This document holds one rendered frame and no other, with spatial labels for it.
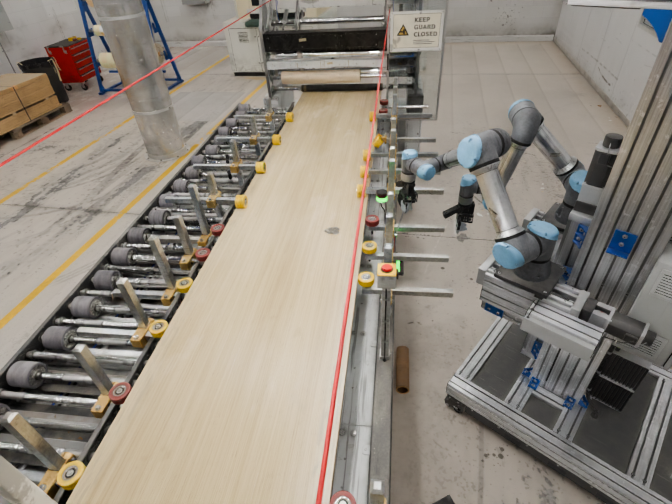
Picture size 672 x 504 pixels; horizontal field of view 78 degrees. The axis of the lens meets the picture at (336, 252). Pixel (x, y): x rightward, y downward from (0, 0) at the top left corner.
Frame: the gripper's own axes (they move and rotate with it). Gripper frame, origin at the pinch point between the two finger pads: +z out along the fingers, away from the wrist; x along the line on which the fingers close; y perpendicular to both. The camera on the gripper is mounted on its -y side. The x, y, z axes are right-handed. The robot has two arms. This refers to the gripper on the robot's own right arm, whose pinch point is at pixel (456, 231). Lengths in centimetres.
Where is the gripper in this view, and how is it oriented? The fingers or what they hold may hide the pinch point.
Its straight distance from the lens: 245.4
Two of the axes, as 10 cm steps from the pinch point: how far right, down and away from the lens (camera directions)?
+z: 0.6, 7.8, 6.2
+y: 9.9, 0.3, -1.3
